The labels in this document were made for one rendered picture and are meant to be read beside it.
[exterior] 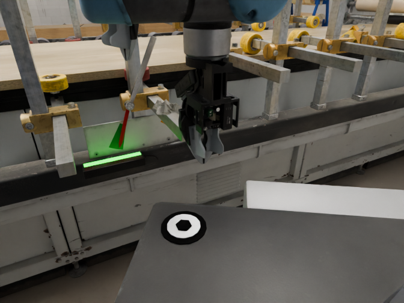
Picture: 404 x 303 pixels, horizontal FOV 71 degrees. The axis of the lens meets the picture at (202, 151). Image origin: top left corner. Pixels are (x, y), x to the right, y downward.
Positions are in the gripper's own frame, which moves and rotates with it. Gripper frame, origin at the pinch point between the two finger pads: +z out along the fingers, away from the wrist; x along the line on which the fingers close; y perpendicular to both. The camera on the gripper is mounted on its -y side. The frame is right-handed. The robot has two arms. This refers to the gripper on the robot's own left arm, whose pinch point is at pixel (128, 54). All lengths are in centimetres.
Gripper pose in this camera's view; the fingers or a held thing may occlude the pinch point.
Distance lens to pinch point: 71.7
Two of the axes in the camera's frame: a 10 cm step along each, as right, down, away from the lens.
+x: 7.2, 3.4, -6.1
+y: -6.9, 3.5, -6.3
